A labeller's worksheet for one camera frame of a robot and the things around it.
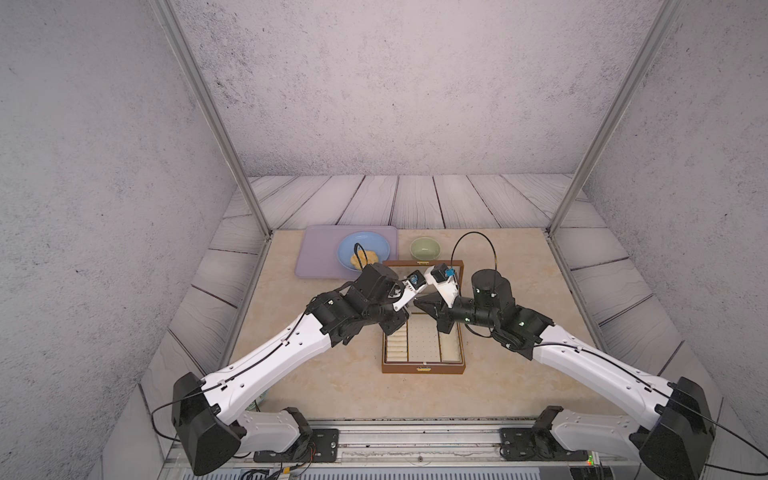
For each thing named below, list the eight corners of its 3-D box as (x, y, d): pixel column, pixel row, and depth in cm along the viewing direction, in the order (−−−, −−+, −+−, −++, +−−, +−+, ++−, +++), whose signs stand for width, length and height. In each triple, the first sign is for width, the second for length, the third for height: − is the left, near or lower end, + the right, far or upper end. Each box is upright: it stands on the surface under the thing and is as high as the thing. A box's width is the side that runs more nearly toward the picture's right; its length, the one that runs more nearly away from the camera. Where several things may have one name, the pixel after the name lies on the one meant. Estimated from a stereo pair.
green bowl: (411, 263, 113) (411, 252, 108) (410, 247, 118) (410, 236, 113) (440, 263, 112) (442, 252, 108) (438, 247, 118) (439, 236, 113)
